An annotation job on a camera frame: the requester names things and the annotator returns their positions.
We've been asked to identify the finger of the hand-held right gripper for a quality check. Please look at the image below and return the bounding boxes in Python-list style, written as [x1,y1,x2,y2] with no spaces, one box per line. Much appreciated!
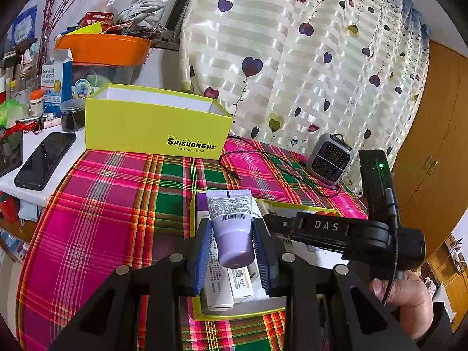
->
[262,213,297,236]

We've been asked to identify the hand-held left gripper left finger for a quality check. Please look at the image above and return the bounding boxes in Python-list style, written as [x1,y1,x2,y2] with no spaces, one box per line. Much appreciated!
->
[47,220,214,351]

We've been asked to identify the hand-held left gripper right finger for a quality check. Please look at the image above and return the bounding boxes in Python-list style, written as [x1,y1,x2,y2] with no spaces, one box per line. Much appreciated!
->
[252,218,421,351]

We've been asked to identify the purple-topped white box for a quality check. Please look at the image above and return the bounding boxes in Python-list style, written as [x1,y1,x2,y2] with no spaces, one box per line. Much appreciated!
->
[195,192,235,309]

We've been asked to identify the lavender cream tube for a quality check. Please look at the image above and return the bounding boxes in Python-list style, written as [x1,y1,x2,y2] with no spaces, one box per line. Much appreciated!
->
[206,189,255,268]

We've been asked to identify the yellow-green box tray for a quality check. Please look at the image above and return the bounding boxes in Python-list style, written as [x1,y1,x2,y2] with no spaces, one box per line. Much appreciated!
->
[189,189,339,320]

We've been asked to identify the plaid desktop tablecloth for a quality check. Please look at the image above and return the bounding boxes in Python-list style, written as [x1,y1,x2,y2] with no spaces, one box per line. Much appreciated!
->
[16,135,370,351]

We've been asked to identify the person's right hand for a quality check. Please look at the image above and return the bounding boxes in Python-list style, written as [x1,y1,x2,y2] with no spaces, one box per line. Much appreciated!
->
[369,270,435,340]

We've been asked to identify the grey mini heater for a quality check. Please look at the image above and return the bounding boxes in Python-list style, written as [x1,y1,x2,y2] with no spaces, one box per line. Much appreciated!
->
[305,133,355,185]

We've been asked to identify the wooden cabinet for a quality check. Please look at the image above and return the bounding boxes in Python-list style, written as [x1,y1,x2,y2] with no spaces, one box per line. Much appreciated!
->
[393,40,468,235]

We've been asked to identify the yellow-green printed box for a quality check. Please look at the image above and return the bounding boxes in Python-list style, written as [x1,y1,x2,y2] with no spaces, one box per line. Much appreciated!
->
[85,83,233,160]

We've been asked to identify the heart print curtain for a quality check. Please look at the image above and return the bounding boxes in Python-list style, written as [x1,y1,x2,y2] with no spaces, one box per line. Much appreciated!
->
[179,0,432,198]

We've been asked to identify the white side table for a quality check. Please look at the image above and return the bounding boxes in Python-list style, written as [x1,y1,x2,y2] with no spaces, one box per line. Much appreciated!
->
[0,117,86,205]

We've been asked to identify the black smartphone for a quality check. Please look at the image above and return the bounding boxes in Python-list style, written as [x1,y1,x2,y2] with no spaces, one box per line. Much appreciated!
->
[15,132,77,191]

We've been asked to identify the black jar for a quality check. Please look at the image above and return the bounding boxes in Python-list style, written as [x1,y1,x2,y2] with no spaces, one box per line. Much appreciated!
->
[60,99,86,133]

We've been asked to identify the round blue white tin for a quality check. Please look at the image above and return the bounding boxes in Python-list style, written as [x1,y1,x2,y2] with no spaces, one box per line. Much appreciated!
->
[72,77,101,99]

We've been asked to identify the dark tablet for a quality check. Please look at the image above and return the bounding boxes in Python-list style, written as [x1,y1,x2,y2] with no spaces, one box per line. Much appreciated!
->
[0,128,24,178]

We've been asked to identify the white jar orange lid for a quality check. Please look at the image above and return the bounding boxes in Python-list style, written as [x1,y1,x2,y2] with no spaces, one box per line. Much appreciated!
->
[29,90,46,118]

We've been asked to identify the blue white carton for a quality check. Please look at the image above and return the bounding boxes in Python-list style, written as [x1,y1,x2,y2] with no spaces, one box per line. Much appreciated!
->
[44,49,74,114]

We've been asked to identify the orange plastic basin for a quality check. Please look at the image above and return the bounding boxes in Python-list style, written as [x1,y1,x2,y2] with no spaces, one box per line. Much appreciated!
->
[55,34,152,64]

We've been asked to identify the green plastic bag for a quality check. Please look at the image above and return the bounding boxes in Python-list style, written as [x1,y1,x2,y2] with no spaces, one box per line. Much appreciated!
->
[0,100,30,125]

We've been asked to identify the yellow card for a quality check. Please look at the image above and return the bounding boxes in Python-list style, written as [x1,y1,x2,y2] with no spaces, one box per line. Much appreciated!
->
[64,22,103,35]

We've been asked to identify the red packet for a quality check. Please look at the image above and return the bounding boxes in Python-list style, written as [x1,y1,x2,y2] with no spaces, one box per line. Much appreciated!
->
[84,12,116,26]

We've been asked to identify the blue printed box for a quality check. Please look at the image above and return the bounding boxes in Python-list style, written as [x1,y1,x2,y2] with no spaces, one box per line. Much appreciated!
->
[11,5,39,44]

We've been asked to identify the red dried branches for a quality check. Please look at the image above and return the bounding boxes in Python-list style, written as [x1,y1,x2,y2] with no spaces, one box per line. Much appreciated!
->
[40,0,106,41]

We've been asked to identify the black cable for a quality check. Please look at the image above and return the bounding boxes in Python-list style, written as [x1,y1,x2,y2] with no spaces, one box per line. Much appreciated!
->
[219,136,340,198]

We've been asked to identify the white cable bundle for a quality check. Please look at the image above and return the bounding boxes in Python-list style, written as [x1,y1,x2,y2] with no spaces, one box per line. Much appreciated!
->
[117,0,169,33]

